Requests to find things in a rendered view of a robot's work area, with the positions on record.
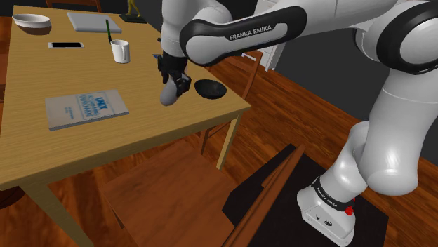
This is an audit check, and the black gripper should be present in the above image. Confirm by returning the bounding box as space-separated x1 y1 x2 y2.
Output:
157 51 192 98

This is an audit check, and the grey egg-shaped object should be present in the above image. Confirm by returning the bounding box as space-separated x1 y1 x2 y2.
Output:
159 80 183 107

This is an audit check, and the black bowl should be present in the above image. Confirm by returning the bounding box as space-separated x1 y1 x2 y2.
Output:
194 79 227 100

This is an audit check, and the light wooden table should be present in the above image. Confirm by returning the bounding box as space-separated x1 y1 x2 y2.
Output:
0 4 253 247

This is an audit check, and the white mug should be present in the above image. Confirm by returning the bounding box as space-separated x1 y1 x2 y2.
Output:
109 39 131 65

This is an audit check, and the gold figure on dark base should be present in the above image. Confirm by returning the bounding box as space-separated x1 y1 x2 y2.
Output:
119 0 148 25

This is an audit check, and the brown wooden chair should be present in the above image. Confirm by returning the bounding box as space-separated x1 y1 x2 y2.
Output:
102 138 307 247
45 0 103 13
199 50 265 156

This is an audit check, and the grey book with blue print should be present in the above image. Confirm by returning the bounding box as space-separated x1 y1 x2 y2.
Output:
44 89 130 132

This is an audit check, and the grey closed laptop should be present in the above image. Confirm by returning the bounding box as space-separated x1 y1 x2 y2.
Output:
66 11 123 34

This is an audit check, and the white cabinet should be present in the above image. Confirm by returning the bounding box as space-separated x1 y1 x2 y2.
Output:
239 0 288 72

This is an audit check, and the white phone with black screen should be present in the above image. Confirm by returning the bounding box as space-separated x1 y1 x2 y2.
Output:
47 41 86 49

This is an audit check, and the white bowl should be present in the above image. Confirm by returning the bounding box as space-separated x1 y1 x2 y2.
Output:
11 13 53 29

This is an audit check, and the black robot stand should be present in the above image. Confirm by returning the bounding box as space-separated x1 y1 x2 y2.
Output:
221 143 390 247

